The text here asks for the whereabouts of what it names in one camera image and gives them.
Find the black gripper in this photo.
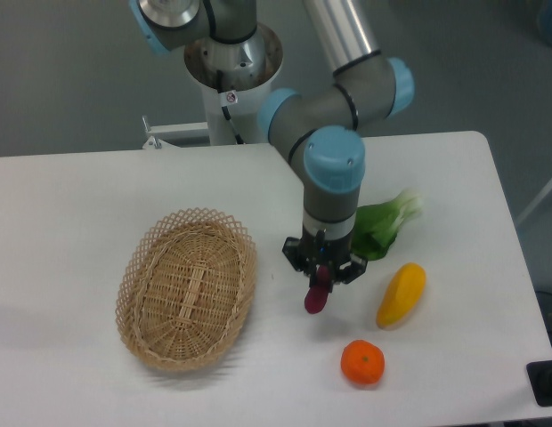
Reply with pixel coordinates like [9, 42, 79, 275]
[282, 224, 367, 294]

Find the purple sweet potato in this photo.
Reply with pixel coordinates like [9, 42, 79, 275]
[304, 266, 330, 314]

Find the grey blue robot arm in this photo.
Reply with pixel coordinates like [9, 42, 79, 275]
[130, 1, 414, 294]

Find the green bok choy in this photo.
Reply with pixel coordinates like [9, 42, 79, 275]
[351, 189, 423, 261]

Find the yellow mango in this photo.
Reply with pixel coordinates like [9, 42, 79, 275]
[376, 262, 426, 329]

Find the orange tangerine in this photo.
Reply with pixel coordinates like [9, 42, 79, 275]
[340, 340, 386, 386]

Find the woven wicker basket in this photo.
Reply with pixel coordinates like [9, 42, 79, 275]
[115, 208, 257, 373]

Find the black device at table edge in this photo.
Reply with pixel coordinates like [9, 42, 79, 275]
[526, 360, 552, 407]

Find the blue object top right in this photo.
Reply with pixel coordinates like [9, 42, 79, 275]
[537, 0, 552, 46]

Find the black cable on pedestal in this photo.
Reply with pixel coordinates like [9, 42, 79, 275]
[216, 69, 246, 146]

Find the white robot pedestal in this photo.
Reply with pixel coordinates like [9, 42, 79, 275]
[184, 23, 283, 146]

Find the white metal base frame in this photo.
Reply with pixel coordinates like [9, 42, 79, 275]
[142, 116, 210, 149]

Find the white frame at right edge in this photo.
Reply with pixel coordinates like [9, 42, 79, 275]
[515, 177, 552, 227]

